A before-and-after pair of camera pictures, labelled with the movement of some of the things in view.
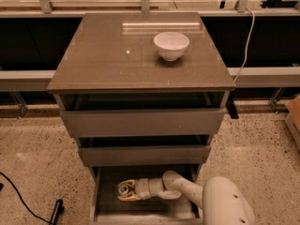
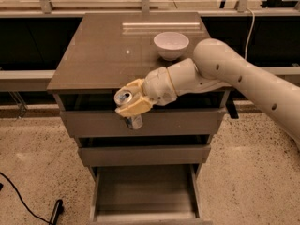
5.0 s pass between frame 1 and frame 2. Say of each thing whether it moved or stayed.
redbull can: moved
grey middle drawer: stayed
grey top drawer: stayed
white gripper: moved
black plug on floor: stayed
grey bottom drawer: stayed
